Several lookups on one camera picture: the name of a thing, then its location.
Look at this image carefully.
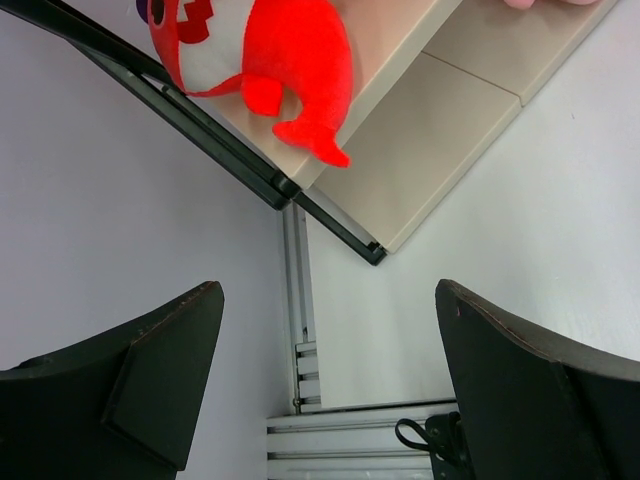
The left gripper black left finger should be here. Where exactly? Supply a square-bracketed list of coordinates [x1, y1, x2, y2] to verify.
[1, 281, 223, 479]

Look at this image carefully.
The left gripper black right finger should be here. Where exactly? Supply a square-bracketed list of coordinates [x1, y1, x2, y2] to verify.
[435, 280, 639, 479]

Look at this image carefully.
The red plush fish white face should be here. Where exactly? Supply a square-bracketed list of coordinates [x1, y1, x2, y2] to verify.
[135, 0, 354, 168]

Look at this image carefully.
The pink plush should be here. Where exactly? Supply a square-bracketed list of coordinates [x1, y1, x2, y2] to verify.
[502, 0, 606, 10]

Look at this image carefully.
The beige three-tier shelf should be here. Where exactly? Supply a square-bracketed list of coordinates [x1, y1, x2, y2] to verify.
[1, 1, 612, 265]

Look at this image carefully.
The aluminium mounting rail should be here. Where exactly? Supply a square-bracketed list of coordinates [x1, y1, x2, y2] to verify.
[266, 401, 457, 479]

